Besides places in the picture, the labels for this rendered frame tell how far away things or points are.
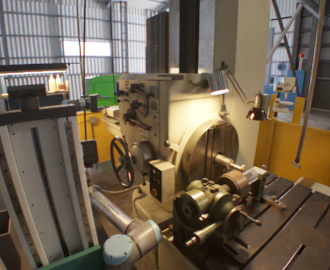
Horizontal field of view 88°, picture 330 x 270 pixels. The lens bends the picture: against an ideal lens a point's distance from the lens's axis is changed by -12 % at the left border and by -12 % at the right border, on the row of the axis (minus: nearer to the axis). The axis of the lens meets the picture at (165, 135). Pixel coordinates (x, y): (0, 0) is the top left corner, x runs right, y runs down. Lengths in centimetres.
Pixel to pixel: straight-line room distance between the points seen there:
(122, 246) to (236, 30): 161
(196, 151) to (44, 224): 94
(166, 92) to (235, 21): 83
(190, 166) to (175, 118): 33
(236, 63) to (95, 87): 406
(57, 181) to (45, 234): 29
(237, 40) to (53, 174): 150
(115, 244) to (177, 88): 93
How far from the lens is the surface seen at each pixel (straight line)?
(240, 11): 173
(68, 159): 89
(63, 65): 288
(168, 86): 117
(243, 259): 116
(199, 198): 104
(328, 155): 328
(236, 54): 165
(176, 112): 122
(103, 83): 525
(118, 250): 105
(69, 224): 112
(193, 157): 128
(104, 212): 137
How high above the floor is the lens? 189
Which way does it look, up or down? 18 degrees down
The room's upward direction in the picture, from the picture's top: straight up
